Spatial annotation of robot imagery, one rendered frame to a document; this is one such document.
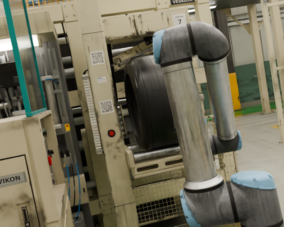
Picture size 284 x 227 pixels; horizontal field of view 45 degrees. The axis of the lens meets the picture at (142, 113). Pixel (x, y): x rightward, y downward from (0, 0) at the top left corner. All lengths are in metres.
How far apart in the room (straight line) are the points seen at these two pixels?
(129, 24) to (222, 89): 1.16
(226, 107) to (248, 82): 10.69
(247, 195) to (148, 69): 0.95
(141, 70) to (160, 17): 0.59
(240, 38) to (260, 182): 11.04
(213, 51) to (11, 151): 0.76
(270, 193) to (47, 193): 0.77
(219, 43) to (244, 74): 10.83
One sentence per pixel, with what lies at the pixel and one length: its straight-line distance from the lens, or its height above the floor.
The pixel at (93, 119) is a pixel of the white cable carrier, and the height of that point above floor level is 1.16.
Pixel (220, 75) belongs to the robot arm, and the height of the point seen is 1.29.
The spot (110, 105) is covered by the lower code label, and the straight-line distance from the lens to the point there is 2.03.
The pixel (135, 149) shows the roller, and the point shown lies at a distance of 2.28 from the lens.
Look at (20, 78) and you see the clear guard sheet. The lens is 1.21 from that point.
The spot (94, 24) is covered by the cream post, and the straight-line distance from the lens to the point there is 2.07.
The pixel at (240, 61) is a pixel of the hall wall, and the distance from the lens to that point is 12.11.
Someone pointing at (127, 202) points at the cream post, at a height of 0.63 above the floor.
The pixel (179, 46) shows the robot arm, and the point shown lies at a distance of 1.20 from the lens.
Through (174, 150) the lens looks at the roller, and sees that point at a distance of 2.05.
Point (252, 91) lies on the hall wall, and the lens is 12.15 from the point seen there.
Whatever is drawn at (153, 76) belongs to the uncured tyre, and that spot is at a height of 1.34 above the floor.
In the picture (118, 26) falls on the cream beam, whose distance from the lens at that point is 2.34.
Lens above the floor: 1.31
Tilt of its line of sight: 5 degrees down
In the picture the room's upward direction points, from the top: 10 degrees counter-clockwise
